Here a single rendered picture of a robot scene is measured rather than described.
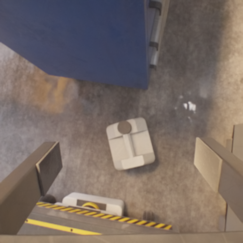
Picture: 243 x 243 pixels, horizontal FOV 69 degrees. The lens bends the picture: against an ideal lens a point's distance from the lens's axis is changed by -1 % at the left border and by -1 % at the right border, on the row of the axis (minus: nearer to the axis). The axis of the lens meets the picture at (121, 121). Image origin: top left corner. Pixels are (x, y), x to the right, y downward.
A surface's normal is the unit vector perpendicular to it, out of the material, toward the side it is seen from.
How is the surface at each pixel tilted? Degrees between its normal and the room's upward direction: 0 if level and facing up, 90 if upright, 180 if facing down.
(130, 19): 90
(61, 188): 0
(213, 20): 0
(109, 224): 0
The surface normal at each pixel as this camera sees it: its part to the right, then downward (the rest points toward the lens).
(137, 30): -0.20, 0.98
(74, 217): -0.15, -0.12
